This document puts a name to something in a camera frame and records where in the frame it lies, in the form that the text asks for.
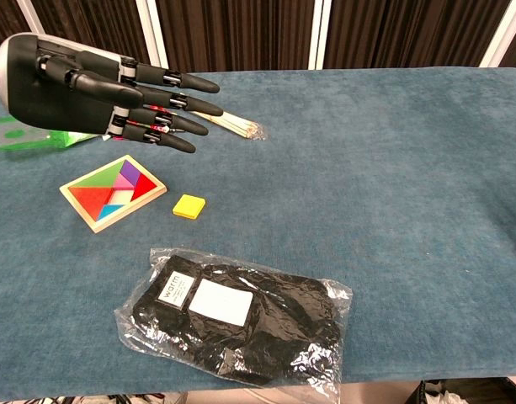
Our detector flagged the black garment in clear bag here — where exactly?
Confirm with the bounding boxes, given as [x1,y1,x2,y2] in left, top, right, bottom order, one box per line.
[114,247,354,403]

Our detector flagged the dark brown curtain panel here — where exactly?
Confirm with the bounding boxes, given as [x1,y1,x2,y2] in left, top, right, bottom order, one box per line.
[29,0,153,68]
[155,0,317,73]
[0,0,29,47]
[322,0,515,71]

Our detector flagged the green large triangle piece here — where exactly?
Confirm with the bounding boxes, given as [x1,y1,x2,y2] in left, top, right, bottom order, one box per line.
[70,159,126,189]

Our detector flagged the purple parallelogram piece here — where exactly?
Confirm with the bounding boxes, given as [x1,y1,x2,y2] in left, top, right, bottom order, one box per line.
[120,160,141,186]

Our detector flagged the green wet wipes pack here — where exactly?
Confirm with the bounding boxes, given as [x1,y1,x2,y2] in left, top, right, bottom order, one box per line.
[0,117,97,152]

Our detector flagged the orange-red large triangle piece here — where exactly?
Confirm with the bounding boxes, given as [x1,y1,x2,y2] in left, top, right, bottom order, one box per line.
[68,187,116,221]

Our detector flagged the teal table cloth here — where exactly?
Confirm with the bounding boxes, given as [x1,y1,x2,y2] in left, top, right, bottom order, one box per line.
[0,66,516,403]

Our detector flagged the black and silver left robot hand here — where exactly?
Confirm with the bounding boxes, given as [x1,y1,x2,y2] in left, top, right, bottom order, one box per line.
[0,32,224,154]

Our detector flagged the black storage box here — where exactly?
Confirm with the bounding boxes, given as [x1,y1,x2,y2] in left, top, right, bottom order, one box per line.
[412,378,516,404]

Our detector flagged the bundle of wooden sticks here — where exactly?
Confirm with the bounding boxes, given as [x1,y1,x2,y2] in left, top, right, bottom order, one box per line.
[179,92,268,141]

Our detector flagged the yellow square tangram piece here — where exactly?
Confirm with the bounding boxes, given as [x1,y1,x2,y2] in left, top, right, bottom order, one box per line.
[172,194,207,221]

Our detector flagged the tangled cables under table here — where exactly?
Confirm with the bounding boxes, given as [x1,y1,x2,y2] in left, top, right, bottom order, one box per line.
[76,393,166,404]

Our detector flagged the wooden tangram puzzle tray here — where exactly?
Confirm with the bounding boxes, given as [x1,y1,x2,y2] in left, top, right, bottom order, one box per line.
[59,154,168,234]

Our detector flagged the white partition post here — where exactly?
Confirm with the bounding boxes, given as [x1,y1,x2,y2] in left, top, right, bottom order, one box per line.
[307,0,334,71]
[478,0,516,68]
[135,0,170,75]
[15,0,42,39]

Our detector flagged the red medium triangle piece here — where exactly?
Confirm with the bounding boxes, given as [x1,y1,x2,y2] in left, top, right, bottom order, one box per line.
[130,173,157,204]

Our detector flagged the blue small triangle piece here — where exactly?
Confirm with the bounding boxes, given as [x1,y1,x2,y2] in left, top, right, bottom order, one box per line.
[98,204,125,221]

